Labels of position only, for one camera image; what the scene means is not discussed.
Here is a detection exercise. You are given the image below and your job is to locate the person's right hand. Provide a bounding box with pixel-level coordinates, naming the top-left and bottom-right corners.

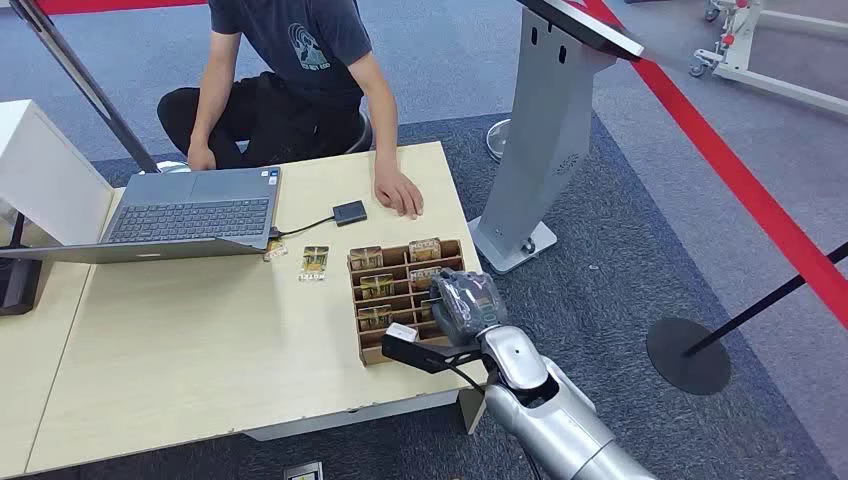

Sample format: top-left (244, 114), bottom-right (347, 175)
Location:
top-left (186, 140), bottom-right (218, 173)

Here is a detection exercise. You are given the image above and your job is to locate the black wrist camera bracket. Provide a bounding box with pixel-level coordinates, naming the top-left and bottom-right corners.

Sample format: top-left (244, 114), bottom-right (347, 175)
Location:
top-left (380, 334), bottom-right (490, 376)

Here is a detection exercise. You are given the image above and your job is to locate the round silver base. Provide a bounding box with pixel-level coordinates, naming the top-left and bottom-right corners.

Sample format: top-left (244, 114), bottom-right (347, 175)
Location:
top-left (485, 119), bottom-right (512, 164)

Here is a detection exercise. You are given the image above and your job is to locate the grey kiosk with screen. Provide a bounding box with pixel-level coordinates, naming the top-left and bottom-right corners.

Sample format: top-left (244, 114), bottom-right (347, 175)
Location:
top-left (468, 0), bottom-right (645, 276)

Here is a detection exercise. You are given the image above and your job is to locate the black card reader cable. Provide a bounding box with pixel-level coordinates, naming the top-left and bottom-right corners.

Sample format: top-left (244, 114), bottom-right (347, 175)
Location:
top-left (268, 213), bottom-right (337, 240)

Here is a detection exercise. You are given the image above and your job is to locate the black card reader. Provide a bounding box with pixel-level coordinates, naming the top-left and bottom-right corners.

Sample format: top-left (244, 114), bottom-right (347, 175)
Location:
top-left (332, 200), bottom-right (368, 228)

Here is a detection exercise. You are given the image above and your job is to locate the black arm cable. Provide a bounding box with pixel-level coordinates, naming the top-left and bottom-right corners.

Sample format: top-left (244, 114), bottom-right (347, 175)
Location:
top-left (450, 362), bottom-right (486, 395)

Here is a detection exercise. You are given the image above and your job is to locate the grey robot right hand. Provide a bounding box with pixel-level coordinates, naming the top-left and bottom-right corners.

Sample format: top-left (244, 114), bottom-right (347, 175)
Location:
top-left (429, 269), bottom-right (510, 348)

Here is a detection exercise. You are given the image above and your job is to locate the white wheeled frame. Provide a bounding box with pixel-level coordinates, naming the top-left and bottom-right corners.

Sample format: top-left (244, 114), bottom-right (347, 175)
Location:
top-left (687, 0), bottom-right (848, 119)

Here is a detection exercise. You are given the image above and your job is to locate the person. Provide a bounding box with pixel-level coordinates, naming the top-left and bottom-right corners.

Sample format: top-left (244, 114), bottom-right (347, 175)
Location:
top-left (156, 0), bottom-right (425, 221)

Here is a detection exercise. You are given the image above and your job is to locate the red barrier belt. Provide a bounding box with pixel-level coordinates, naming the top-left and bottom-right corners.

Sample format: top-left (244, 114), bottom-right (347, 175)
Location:
top-left (574, 0), bottom-right (848, 331)
top-left (36, 0), bottom-right (211, 17)

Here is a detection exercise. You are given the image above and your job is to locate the black stool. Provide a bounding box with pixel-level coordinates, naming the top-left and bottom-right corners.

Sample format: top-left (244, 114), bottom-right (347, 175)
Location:
top-left (344, 109), bottom-right (374, 156)

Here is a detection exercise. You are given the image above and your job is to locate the white box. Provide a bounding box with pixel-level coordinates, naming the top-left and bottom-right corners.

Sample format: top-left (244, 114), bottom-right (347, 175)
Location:
top-left (0, 99), bottom-right (116, 248)

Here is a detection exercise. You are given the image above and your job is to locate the wooden card organizer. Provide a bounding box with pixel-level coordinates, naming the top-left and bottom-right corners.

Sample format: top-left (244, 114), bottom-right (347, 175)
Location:
top-left (347, 238), bottom-right (466, 368)

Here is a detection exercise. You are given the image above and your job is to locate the person's left hand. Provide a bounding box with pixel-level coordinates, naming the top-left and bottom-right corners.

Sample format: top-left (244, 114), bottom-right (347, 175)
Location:
top-left (373, 160), bottom-right (425, 221)

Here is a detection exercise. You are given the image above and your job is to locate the grey laptop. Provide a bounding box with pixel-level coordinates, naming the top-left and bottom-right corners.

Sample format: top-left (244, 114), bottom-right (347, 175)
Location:
top-left (0, 166), bottom-right (283, 266)

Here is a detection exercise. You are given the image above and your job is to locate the black pole with silver base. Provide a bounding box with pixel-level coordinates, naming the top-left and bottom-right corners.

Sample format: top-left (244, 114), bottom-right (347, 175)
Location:
top-left (9, 0), bottom-right (193, 176)

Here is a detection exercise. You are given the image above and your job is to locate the black stanchion with round base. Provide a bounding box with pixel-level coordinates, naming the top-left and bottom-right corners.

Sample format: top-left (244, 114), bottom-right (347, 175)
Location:
top-left (646, 241), bottom-right (848, 397)

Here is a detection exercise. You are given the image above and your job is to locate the black stand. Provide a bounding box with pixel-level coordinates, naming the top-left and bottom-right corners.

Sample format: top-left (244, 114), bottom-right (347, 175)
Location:
top-left (0, 211), bottom-right (43, 318)

